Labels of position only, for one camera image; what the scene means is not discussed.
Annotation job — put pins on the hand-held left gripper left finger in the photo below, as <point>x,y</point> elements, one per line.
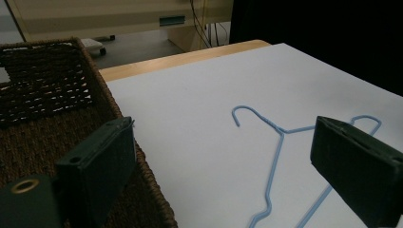
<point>98,164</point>

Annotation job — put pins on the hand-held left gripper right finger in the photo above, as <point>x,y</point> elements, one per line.
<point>358,171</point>

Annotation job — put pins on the brown woven wicker basket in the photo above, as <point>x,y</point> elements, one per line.
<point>41,126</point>

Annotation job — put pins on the white wheeled base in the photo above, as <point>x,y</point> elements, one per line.
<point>93,46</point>

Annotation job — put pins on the black curtain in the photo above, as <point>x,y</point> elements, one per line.
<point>316,31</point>

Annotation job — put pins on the beige cabinet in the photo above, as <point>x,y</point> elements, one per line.
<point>95,19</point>

